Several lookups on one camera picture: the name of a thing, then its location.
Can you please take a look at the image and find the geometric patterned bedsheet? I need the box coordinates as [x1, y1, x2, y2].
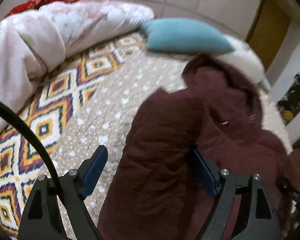
[0, 31, 145, 239]

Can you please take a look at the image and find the beige heart-pattern quilt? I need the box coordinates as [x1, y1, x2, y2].
[38, 49, 294, 240]

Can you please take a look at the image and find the pink floral blanket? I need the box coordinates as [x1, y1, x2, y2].
[0, 0, 156, 145]

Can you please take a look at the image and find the white plush pillow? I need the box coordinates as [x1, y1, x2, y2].
[216, 35, 271, 92]

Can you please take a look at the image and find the black cable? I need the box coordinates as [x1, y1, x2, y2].
[0, 95, 64, 201]

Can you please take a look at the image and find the teal pillow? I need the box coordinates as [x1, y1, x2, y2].
[140, 18, 235, 55]

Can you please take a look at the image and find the brown wooden door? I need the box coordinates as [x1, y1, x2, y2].
[247, 0, 291, 70]

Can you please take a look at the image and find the cluttered white shelf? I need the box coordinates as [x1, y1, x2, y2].
[277, 73, 300, 149]

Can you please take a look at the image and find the maroon puffer jacket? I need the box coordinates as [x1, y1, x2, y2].
[97, 54, 300, 239]

